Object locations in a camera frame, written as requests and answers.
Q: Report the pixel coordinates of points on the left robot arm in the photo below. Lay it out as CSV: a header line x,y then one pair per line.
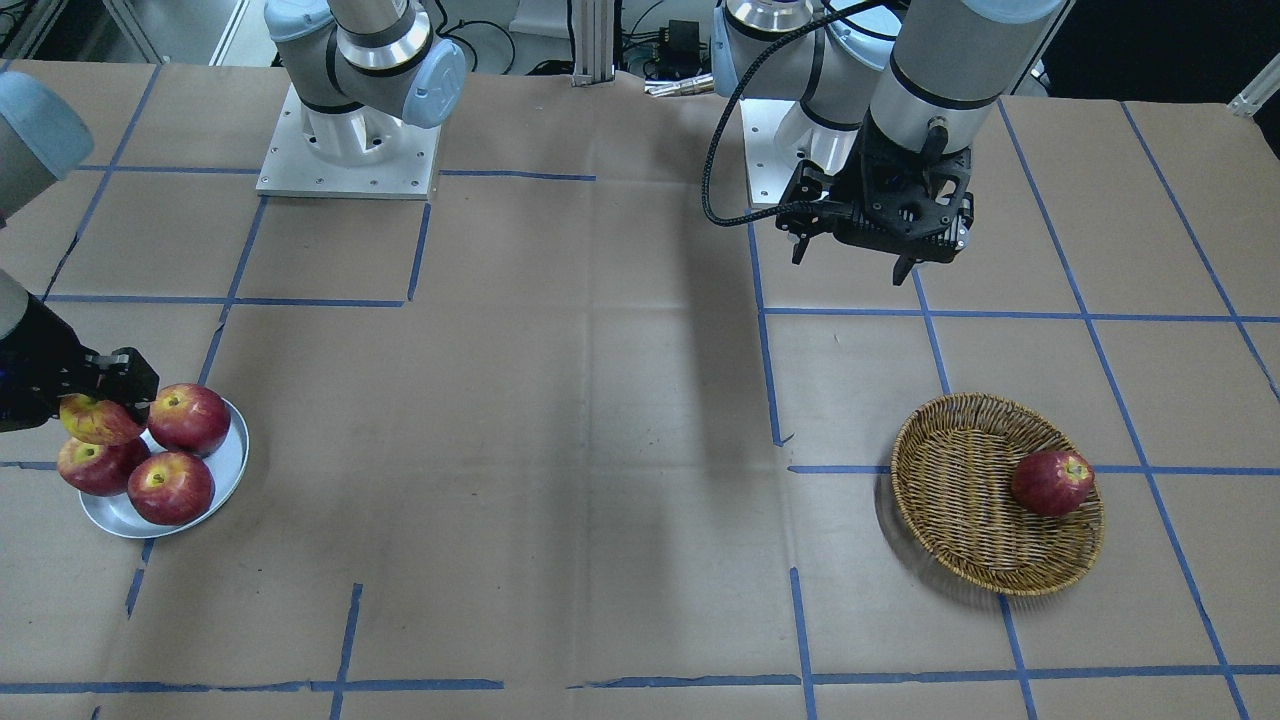
x,y
893,94

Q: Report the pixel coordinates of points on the dark red apple in basket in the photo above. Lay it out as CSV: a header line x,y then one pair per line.
x,y
1052,483

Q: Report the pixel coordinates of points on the grey round plate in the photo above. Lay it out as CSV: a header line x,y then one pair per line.
x,y
117,516

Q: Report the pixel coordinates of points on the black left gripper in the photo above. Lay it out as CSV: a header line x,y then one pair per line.
x,y
812,198

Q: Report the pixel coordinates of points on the red apple on plate side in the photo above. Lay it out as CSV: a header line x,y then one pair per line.
x,y
100,470

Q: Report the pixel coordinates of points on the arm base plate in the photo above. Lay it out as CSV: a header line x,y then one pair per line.
x,y
362,154
778,134

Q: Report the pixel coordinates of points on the red apple on plate back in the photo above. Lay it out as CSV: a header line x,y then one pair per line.
x,y
189,417

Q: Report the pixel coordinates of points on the red yellow apple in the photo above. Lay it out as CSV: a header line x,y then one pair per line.
x,y
97,421

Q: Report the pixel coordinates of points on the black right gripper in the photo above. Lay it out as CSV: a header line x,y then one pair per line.
x,y
38,362

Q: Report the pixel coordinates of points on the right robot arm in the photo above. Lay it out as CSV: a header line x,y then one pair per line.
x,y
370,83

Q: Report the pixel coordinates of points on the round wicker basket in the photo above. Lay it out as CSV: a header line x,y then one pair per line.
x,y
951,471

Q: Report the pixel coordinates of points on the red apple on plate front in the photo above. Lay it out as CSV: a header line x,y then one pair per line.
x,y
171,488

